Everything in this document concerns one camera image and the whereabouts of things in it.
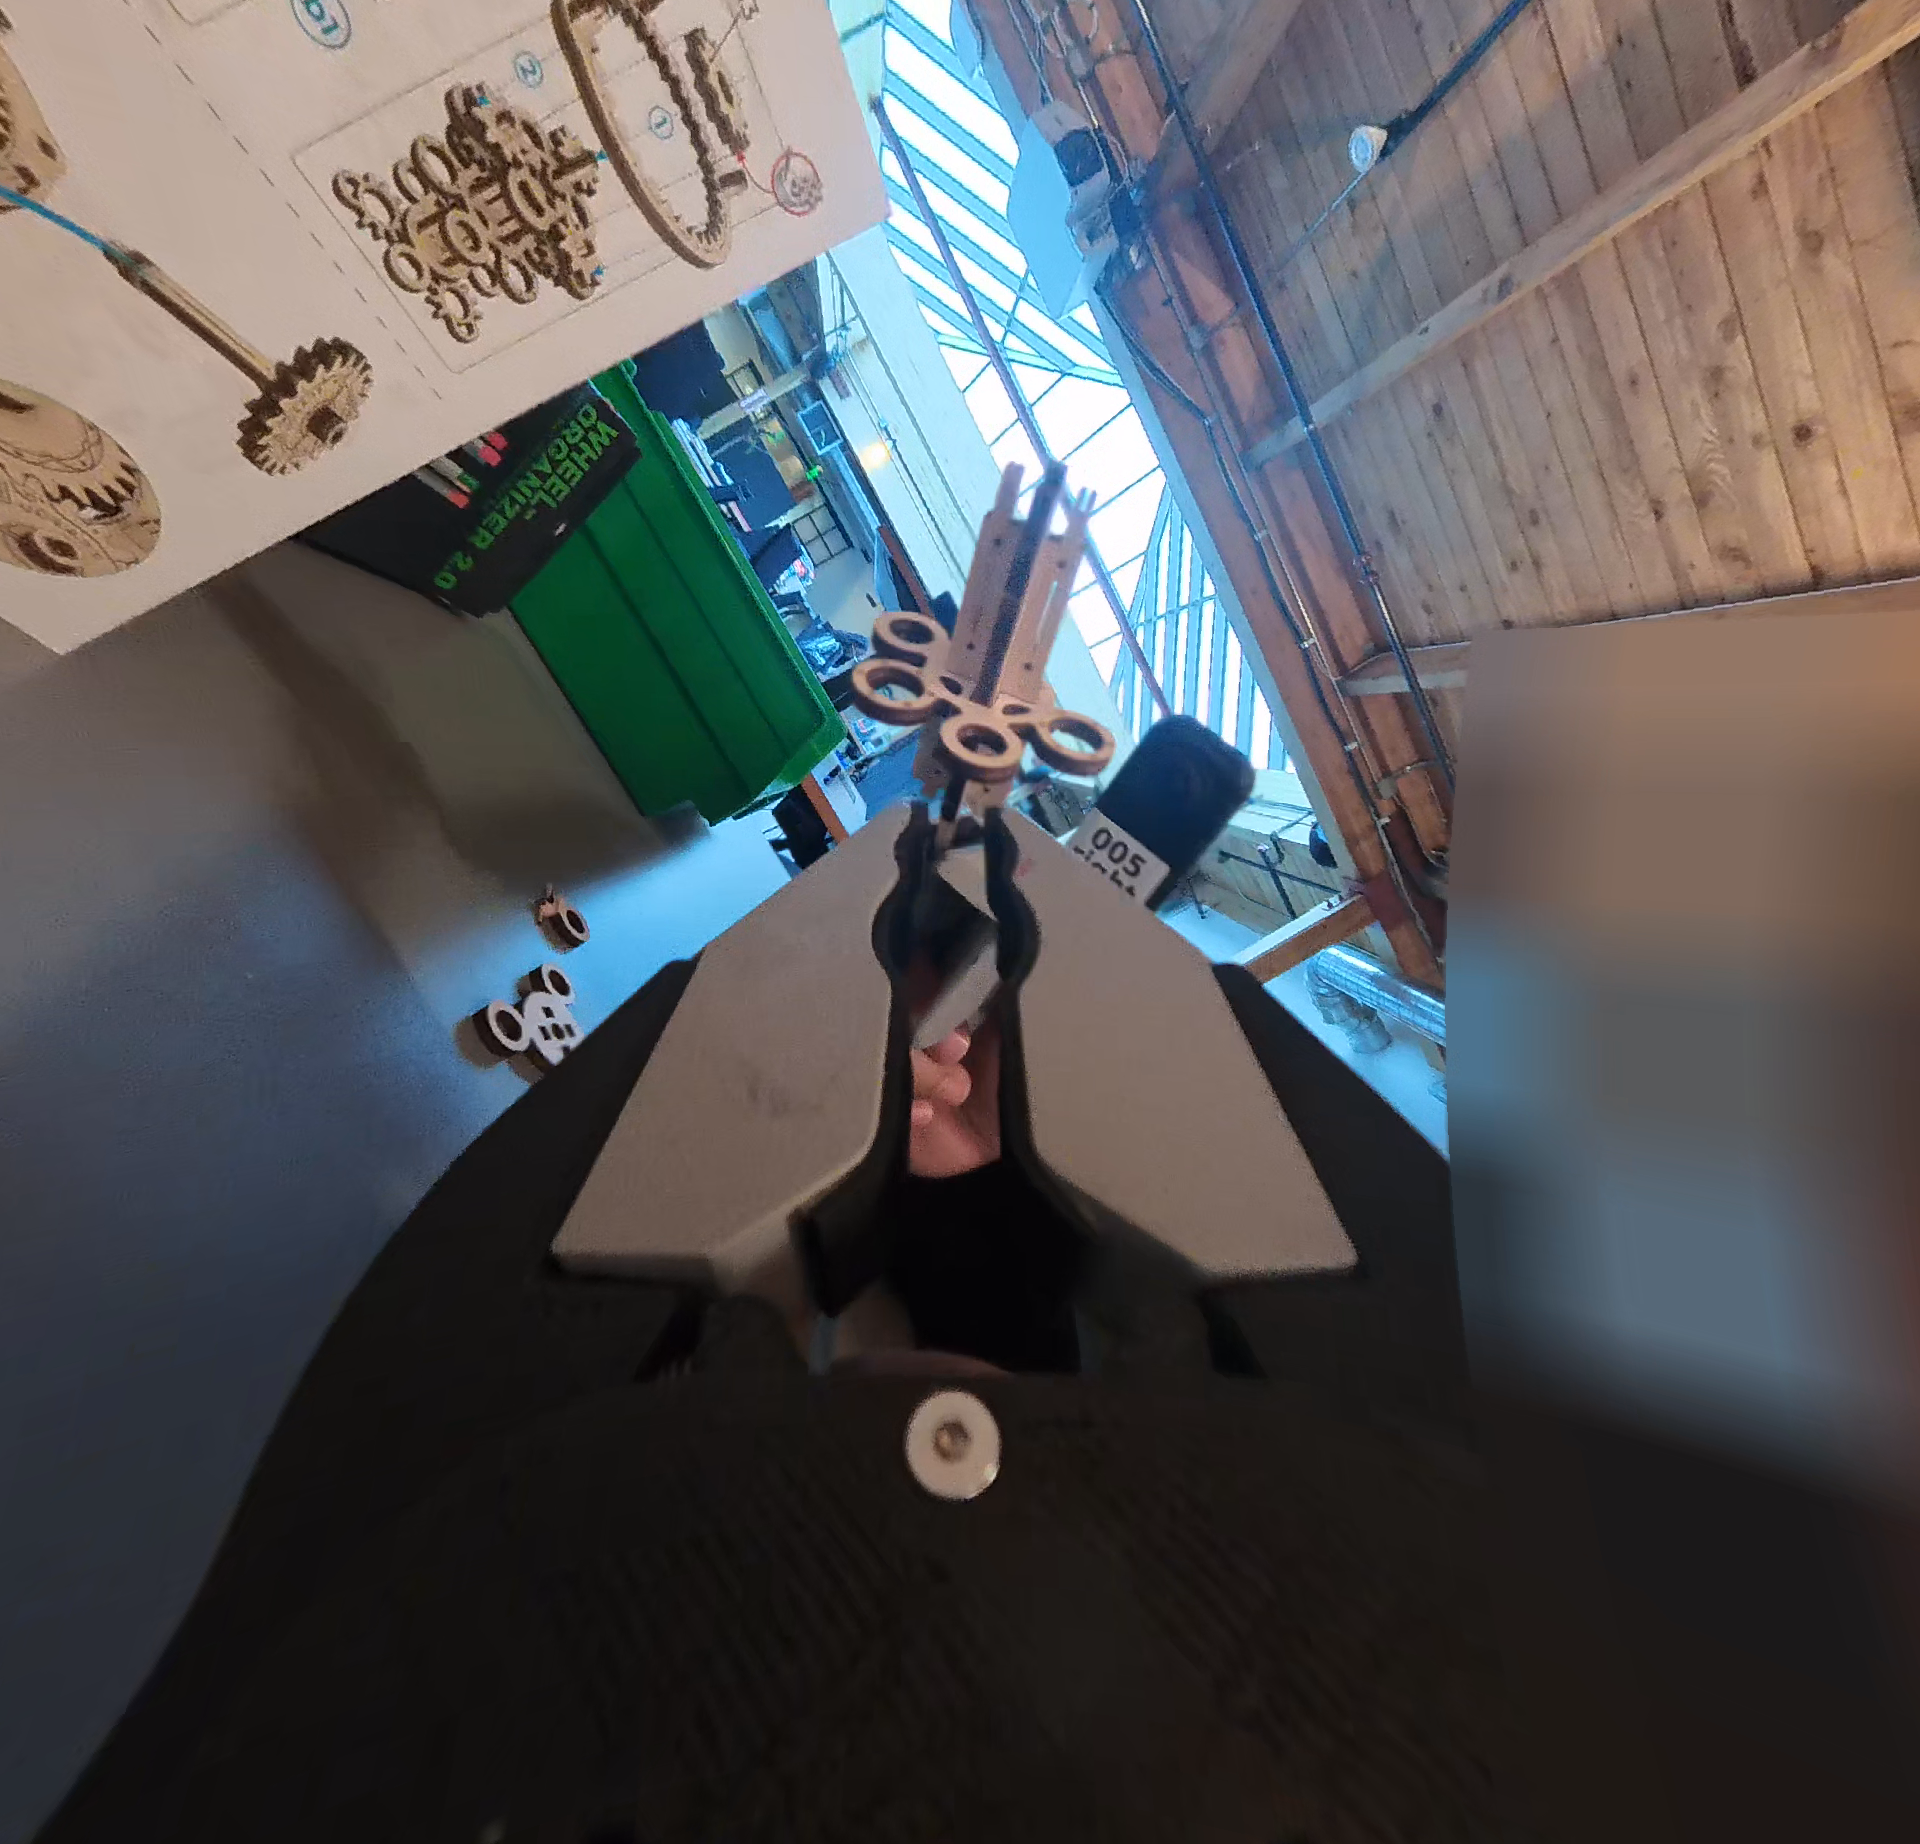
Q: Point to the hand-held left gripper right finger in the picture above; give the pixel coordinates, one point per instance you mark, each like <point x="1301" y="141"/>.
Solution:
<point x="1187" y="1111"/>

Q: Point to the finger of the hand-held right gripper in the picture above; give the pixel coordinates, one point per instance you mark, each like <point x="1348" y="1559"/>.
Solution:
<point x="952" y="968"/>

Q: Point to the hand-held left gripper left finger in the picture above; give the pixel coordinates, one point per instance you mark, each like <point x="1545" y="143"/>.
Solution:
<point x="752" y="1080"/>

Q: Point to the wooden model assembly with rings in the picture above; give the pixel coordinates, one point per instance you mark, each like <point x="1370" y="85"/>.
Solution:
<point x="982" y="690"/>

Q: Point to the black model kit box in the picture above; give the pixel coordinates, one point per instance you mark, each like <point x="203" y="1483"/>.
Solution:
<point x="495" y="523"/>

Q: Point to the person's right hand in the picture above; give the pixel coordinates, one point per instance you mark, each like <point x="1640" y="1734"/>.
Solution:
<point x="952" y="1111"/>

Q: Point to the small wooden part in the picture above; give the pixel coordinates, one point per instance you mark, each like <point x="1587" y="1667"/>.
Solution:
<point x="562" y="917"/>

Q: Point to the green plastic bin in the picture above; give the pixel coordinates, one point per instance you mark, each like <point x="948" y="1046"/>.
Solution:
<point x="675" y="630"/>

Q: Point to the white ceiling device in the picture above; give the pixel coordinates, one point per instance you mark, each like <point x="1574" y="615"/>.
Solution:
<point x="1065" y="209"/>

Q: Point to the white smoke detector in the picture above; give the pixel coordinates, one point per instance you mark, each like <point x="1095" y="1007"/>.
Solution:
<point x="1362" y="147"/>

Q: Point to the folded instruction booklet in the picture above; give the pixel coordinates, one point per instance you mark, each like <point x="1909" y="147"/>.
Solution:
<point x="300" y="223"/>

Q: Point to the silver ventilation duct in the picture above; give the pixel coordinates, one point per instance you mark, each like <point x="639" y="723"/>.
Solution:
<point x="1372" y="996"/>

